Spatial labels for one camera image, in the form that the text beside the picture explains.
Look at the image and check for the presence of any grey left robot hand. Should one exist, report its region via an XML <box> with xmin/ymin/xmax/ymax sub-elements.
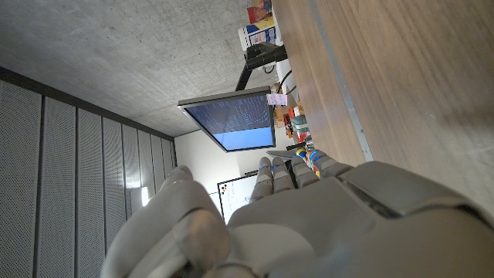
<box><xmin>100</xmin><ymin>149</ymin><xmax>494</xmax><ymax>278</ymax></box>

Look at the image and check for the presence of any teal ribbed block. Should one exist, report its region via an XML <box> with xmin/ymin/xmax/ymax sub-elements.
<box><xmin>291</xmin><ymin>115</ymin><xmax>310</xmax><ymax>134</ymax></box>

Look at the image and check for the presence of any computer monitor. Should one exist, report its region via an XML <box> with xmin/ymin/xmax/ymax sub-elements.
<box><xmin>177</xmin><ymin>85</ymin><xmax>277</xmax><ymax>154</ymax></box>

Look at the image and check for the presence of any white wipes canister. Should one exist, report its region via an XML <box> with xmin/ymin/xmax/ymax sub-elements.
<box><xmin>238</xmin><ymin>17</ymin><xmax>283</xmax><ymax>51</ymax></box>

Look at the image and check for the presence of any red cup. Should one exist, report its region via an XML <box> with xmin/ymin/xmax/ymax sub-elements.
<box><xmin>246</xmin><ymin>4</ymin><xmax>273</xmax><ymax>25</ymax></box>

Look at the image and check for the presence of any whiteboard with black frame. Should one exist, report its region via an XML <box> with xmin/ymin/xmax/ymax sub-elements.
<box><xmin>216</xmin><ymin>172</ymin><xmax>260</xmax><ymax>225</ymax></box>

